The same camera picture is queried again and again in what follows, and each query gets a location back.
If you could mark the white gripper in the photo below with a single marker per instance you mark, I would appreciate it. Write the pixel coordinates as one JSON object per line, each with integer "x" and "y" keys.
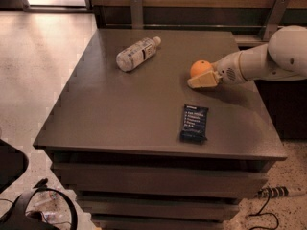
{"x": 227, "y": 68}

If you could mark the orange fruit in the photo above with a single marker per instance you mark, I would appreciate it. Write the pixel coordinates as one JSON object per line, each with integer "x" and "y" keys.
{"x": 199, "y": 67}

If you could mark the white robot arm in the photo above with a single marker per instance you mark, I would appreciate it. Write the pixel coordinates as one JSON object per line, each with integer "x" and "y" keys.
{"x": 283, "y": 58}

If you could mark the dark blue snack packet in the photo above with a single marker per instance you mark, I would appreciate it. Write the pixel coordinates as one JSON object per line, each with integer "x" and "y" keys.
{"x": 194, "y": 124}

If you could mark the clear plastic water bottle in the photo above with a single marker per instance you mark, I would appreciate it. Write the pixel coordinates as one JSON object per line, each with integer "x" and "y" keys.
{"x": 137, "y": 53}

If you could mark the grey drawer cabinet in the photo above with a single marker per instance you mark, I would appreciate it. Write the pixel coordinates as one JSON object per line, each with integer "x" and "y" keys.
{"x": 114, "y": 137}

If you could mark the white power strip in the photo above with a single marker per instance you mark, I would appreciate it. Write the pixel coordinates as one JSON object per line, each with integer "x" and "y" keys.
{"x": 279, "y": 191}

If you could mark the wooden wall shelf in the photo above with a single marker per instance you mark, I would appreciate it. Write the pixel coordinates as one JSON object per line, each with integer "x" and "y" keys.
{"x": 248, "y": 40}

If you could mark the right metal shelf bracket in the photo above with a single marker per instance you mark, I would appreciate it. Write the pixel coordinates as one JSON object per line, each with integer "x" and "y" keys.
{"x": 273, "y": 19}

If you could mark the metal shelf bracket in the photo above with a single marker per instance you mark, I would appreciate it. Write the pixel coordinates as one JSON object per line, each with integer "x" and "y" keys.
{"x": 273, "y": 19}
{"x": 136, "y": 12}

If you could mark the left metal shelf bracket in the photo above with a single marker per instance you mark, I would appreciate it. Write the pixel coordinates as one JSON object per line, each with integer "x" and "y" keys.
{"x": 136, "y": 12}

